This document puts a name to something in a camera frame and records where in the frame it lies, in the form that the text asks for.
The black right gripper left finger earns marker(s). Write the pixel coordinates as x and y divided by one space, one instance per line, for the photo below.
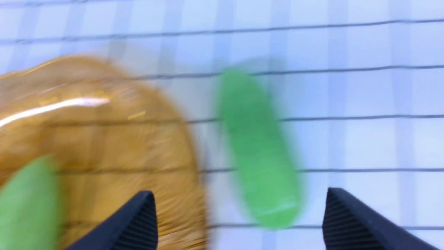
131 227

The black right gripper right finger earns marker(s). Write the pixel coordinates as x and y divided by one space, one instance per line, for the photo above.
349 224

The green toy cucumber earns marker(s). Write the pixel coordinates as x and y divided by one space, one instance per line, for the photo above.
32 208
266 171

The amber ribbed plastic plate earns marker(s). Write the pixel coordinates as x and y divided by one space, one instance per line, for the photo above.
110 138

